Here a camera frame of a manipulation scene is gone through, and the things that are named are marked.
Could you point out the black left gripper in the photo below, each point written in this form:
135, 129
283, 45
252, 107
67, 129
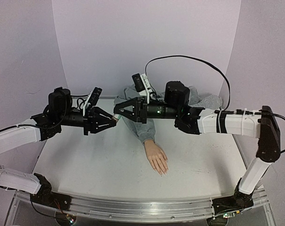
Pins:
92, 120

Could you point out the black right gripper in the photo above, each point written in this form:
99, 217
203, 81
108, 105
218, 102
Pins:
143, 111

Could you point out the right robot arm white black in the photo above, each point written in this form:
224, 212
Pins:
259, 124

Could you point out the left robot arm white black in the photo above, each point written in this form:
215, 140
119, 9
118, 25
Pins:
58, 112

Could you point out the grey sweatshirt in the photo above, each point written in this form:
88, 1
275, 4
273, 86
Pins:
147, 131

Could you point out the mannequin hand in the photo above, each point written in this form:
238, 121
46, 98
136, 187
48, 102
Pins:
156, 157

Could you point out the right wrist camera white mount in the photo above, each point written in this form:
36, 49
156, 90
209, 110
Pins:
143, 86

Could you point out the aluminium front rail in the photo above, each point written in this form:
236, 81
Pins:
145, 211

